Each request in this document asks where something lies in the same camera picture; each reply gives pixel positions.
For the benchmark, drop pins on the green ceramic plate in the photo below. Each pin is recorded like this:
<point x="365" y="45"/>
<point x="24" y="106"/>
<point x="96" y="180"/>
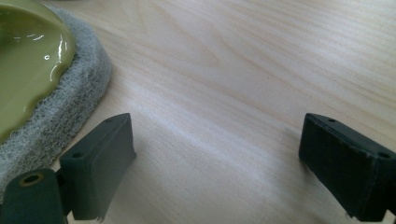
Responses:
<point x="28" y="65"/>

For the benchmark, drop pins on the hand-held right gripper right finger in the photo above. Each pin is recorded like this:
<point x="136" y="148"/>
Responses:
<point x="345" y="168"/>

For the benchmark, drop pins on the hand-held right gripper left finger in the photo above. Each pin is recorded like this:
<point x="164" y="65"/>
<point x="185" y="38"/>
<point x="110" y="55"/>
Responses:
<point x="96" y="174"/>

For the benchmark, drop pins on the grey felt mat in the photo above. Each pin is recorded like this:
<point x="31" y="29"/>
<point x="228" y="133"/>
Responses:
<point x="65" y="109"/>

